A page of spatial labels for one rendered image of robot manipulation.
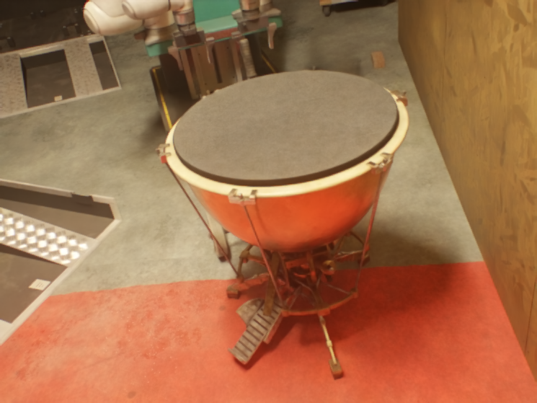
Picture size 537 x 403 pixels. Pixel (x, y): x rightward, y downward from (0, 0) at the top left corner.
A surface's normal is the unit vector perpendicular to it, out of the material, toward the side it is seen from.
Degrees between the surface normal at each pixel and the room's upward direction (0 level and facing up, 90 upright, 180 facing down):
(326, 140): 0
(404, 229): 0
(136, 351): 0
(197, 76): 90
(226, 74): 90
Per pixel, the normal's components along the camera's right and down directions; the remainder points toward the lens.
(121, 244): -0.14, -0.81
